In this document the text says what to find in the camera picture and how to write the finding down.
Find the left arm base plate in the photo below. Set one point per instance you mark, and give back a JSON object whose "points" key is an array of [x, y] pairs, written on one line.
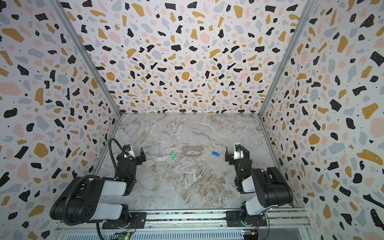
{"points": [[134, 221]]}

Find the left electronics board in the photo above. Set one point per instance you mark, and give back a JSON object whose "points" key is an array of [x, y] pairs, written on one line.
{"points": [[127, 235]]}

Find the right electronics board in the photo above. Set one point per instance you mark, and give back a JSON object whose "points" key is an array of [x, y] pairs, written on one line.
{"points": [[251, 234]]}

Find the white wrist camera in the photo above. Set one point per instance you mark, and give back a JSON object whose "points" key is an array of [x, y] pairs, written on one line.
{"points": [[131, 153], [238, 151]]}

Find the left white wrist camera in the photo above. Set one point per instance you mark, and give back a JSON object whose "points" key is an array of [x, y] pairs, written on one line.
{"points": [[131, 153]]}

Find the right aluminium corner post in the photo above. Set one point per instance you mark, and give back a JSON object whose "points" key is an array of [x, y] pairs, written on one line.
{"points": [[309, 7]]}

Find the left aluminium corner post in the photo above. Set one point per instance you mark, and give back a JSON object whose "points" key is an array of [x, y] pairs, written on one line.
{"points": [[62, 16]]}

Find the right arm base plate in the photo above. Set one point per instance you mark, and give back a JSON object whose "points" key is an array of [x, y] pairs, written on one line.
{"points": [[240, 218]]}

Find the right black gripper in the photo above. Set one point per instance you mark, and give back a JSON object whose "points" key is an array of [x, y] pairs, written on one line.
{"points": [[237, 160]]}

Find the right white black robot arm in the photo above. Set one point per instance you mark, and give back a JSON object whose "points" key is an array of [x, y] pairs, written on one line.
{"points": [[269, 186]]}

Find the electronics board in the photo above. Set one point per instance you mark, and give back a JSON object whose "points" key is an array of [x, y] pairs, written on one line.
{"points": [[251, 234], [127, 235]]}

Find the aluminium corner post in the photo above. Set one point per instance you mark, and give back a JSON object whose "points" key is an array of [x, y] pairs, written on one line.
{"points": [[309, 7], [62, 16]]}

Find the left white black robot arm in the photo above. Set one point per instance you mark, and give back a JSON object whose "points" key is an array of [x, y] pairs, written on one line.
{"points": [[80, 202]]}

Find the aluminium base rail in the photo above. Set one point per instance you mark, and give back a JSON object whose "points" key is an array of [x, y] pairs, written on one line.
{"points": [[283, 224]]}

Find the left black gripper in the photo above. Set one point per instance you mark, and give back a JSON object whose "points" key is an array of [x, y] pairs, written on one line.
{"points": [[132, 159]]}

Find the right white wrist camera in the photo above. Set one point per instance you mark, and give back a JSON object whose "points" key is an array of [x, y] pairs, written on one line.
{"points": [[238, 151]]}

